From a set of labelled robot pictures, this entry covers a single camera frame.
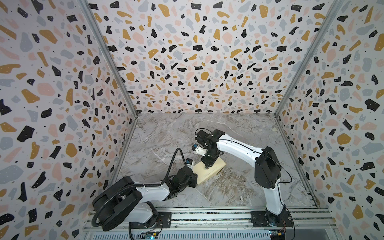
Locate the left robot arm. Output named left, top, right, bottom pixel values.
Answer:
left=92, top=167, right=198, bottom=232

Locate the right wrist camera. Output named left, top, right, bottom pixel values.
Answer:
left=192, top=144, right=207, bottom=156

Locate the black corrugated cable conduit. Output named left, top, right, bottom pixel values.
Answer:
left=90, top=147, right=188, bottom=228

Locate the perforated grey cable tray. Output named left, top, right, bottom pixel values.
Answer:
left=89, top=230, right=274, bottom=240

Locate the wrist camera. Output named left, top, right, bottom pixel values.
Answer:
left=186, top=158, right=195, bottom=169
left=192, top=144, right=207, bottom=156

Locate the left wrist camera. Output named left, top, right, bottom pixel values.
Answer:
left=186, top=158, right=195, bottom=169

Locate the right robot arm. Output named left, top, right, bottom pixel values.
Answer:
left=192, top=130, right=288, bottom=227

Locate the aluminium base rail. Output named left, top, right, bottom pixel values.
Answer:
left=83, top=206, right=340, bottom=232

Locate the cream envelope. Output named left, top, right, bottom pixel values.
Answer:
left=193, top=157, right=226, bottom=185

